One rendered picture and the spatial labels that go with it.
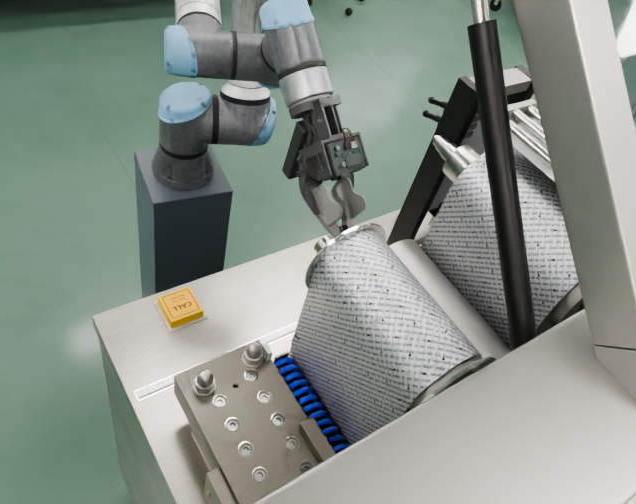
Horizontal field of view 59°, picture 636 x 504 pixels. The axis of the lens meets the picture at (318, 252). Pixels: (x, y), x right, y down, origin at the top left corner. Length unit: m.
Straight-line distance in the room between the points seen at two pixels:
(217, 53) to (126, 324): 0.56
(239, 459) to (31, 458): 1.23
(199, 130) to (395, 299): 0.73
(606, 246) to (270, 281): 1.01
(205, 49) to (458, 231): 0.49
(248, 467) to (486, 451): 0.66
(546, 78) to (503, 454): 0.18
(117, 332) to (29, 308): 1.21
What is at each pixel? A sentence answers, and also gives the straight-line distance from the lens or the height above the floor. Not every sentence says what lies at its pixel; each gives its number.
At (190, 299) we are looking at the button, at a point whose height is 0.92.
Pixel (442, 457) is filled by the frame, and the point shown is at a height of 1.65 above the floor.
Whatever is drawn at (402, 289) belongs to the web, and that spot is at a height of 1.31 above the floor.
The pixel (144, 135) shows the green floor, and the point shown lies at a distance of 3.04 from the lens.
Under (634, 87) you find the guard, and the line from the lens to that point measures 0.35.
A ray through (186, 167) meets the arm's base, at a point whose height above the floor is 0.96.
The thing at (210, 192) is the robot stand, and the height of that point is 0.90.
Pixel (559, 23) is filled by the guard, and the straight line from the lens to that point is 0.30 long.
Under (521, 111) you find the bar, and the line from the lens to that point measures 0.93.
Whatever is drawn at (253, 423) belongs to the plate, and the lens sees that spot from 0.93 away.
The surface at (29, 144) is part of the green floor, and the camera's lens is 3.01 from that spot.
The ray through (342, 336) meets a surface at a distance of 0.82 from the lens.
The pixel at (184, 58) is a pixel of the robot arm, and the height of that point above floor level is 1.40.
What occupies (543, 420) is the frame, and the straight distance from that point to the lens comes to 0.30.
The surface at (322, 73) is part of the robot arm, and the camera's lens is 0.85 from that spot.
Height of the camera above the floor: 1.88
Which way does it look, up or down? 47 degrees down
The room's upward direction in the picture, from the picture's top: 17 degrees clockwise
